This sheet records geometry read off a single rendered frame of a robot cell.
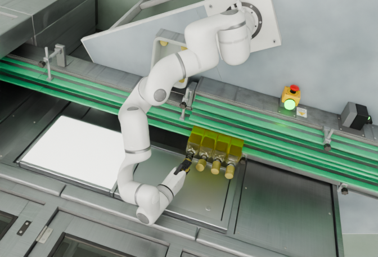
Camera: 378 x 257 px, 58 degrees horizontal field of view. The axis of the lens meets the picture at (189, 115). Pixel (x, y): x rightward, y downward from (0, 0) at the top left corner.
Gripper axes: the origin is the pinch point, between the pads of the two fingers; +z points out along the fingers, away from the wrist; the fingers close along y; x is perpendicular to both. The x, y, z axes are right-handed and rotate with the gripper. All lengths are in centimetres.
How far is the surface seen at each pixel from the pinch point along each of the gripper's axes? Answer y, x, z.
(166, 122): -3.7, 22.0, 21.5
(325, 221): -14, -59, 25
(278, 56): 36, -11, 48
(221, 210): -12.0, -19.7, 0.2
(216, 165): 2.1, -10.1, 7.4
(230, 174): 1.7, -16.7, 7.0
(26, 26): 17, 100, 13
